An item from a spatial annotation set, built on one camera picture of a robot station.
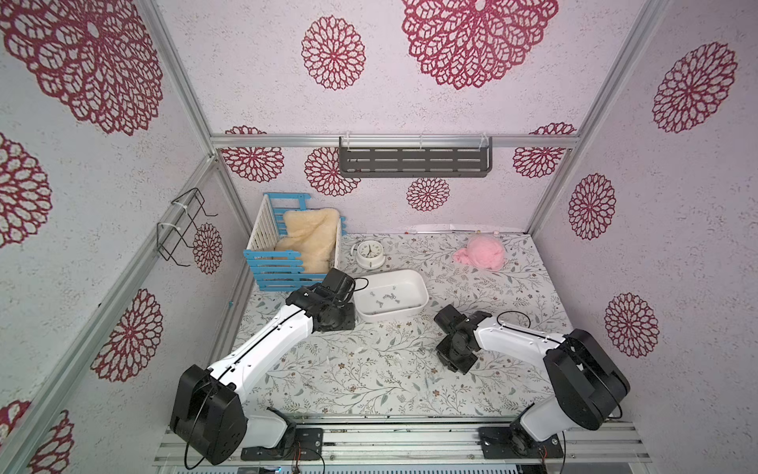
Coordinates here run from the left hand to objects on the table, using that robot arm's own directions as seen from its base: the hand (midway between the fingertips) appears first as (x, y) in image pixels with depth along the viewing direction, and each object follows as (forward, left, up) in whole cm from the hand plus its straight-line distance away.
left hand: (345, 320), depth 82 cm
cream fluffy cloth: (+38, +15, -5) cm, 42 cm away
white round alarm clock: (+32, -6, -9) cm, 34 cm away
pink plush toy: (+30, -47, -6) cm, 56 cm away
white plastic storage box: (+17, -13, -13) cm, 25 cm away
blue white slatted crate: (+21, +23, -6) cm, 32 cm away
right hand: (-8, -29, -13) cm, 33 cm away
